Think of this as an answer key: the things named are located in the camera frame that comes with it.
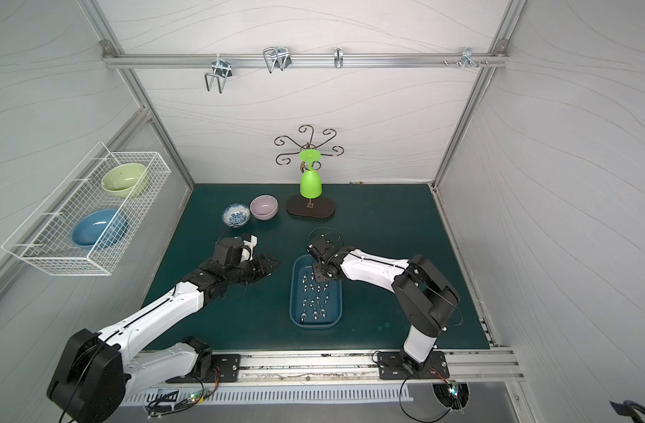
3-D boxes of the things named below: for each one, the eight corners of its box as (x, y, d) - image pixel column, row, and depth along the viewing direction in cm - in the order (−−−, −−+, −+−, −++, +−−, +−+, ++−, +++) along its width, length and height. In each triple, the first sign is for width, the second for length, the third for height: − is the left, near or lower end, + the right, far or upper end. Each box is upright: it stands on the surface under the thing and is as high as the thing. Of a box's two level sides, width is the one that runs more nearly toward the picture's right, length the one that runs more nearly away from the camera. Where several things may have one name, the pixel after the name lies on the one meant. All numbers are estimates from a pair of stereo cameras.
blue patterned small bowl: (222, 227, 107) (219, 221, 103) (228, 209, 113) (225, 203, 110) (247, 227, 107) (245, 221, 104) (252, 209, 113) (250, 203, 110)
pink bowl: (249, 221, 108) (246, 213, 104) (254, 202, 115) (251, 194, 111) (276, 222, 108) (274, 213, 104) (279, 202, 115) (278, 194, 111)
